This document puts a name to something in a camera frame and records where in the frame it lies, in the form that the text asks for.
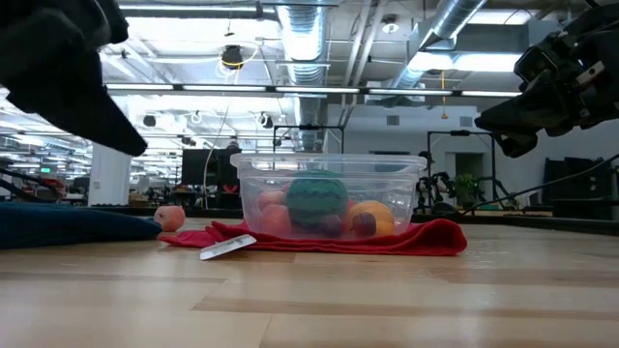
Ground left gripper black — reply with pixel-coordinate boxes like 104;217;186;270
0;0;149;158

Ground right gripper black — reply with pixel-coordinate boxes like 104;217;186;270
475;28;619;159

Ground orange ridged toy fruit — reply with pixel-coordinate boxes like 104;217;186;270
343;200;397;239

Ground green striped watermelon ball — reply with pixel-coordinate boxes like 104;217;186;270
284;168;349;228

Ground white building column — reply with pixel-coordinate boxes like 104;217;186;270
87;139;133;208

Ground green background potted plant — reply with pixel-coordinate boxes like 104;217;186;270
454;173;485;207

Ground black background cabinet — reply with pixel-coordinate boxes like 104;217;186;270
542;157;619;221

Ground black background robot arms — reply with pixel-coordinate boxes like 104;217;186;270
418;152;514;214

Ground dark blue cloth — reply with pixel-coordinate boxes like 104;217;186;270
0;201;163;250

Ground black background monitors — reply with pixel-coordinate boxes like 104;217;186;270
181;148;243;188

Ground clear plastic container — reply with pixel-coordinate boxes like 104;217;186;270
230;153;427;242

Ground red cloth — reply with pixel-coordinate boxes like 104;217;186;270
158;217;469;257

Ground black ceiling-hung device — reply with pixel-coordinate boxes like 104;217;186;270
221;43;245;71

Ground white paper tag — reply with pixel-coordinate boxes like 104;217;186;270
199;233;257;261

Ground long ceiling light bar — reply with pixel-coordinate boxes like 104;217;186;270
103;82;522;98

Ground tall black frame stand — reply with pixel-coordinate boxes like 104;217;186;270
427;129;497;207

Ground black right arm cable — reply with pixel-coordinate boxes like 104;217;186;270
462;153;619;217

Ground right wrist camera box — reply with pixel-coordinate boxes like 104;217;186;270
513;43;567;86

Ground yellow hanging cord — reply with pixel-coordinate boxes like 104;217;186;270
438;70;449;121

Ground silver slanted ceiling duct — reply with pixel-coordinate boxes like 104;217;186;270
386;0;487;91

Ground silver ribbed ceiling duct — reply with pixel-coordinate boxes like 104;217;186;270
275;0;331;152

